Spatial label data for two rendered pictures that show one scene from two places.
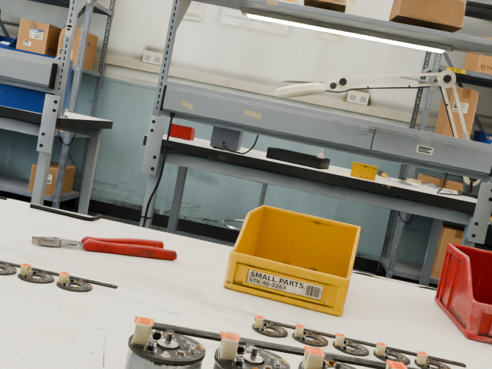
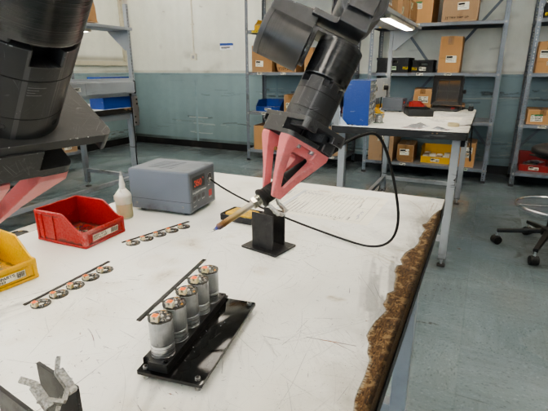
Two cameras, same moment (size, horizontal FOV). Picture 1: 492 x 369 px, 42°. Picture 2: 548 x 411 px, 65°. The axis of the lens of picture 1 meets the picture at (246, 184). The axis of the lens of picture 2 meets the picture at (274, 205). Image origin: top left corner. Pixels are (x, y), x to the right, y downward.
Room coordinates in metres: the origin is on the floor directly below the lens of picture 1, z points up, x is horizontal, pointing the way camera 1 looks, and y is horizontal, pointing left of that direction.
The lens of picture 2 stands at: (-0.04, 0.33, 1.05)
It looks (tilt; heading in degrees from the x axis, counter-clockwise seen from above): 18 degrees down; 291
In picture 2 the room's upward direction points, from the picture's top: straight up
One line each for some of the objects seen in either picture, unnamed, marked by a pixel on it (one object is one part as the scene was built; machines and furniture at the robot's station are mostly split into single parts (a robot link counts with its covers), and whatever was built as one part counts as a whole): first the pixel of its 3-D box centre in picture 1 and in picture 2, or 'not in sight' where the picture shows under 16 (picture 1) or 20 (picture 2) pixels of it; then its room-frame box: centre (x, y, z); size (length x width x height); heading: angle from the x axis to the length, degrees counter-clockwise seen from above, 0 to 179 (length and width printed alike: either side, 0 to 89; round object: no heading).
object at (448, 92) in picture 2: not in sight; (453, 93); (-0.11, -3.24, 0.88); 0.30 x 0.23 x 0.25; 175
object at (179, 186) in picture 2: not in sight; (174, 185); (0.51, -0.47, 0.80); 0.15 x 0.12 x 0.10; 1
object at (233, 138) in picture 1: (227, 138); not in sight; (2.71, 0.12, 0.80); 0.15 x 0.12 x 0.10; 176
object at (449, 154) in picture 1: (323, 132); not in sight; (2.53, -0.26, 0.90); 1.30 x 0.06 x 0.12; 85
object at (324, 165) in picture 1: (298, 158); not in sight; (2.76, -0.20, 0.77); 0.24 x 0.16 x 0.04; 71
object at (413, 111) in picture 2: not in sight; (417, 111); (0.11, -2.81, 0.77); 0.24 x 0.16 x 0.04; 102
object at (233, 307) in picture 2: not in sight; (203, 336); (0.19, -0.04, 0.76); 0.16 x 0.07 x 0.01; 94
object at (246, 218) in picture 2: not in sight; (242, 214); (0.33, -0.44, 0.76); 0.07 x 0.05 x 0.02; 172
